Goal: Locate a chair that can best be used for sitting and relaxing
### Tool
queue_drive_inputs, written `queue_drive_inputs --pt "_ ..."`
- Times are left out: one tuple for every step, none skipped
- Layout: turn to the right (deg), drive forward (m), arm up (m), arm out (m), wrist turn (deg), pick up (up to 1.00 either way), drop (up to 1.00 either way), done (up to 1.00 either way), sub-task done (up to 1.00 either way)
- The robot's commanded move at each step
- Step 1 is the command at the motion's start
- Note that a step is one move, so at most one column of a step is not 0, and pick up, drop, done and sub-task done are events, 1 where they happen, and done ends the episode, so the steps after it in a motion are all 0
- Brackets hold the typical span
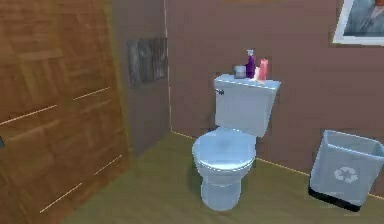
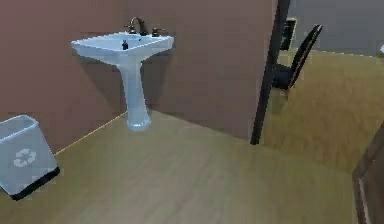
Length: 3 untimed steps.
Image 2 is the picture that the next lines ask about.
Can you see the black chair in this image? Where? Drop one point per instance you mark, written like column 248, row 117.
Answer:
column 293, row 66

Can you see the dark bronze sink faucet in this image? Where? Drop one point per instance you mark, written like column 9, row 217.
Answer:
column 140, row 26

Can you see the grey recycling bin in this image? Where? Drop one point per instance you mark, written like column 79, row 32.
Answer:
column 23, row 156

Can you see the dark brown room door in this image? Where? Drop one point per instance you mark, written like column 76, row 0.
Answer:
column 371, row 180

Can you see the white pedestal sink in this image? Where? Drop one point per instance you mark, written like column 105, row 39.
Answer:
column 133, row 83

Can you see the dark framed wall picture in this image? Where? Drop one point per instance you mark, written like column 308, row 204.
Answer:
column 288, row 34

